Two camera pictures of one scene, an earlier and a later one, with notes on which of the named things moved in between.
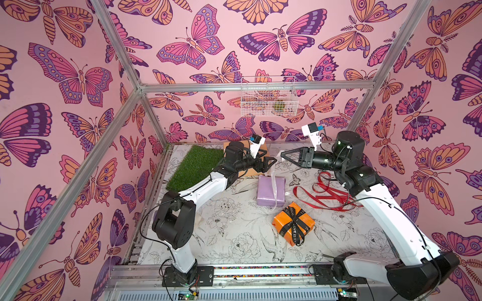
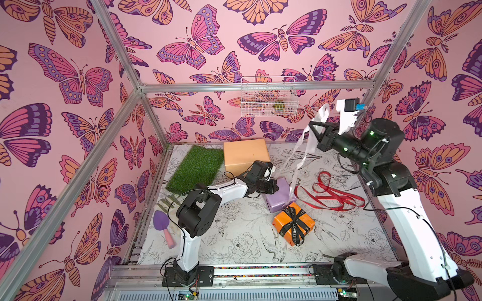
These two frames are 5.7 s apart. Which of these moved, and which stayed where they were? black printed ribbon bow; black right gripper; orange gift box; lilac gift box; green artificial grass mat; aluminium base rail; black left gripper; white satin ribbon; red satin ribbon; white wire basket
Moved: white satin ribbon; black left gripper; black right gripper; lilac gift box
Stayed: green artificial grass mat; orange gift box; white wire basket; black printed ribbon bow; red satin ribbon; aluminium base rail
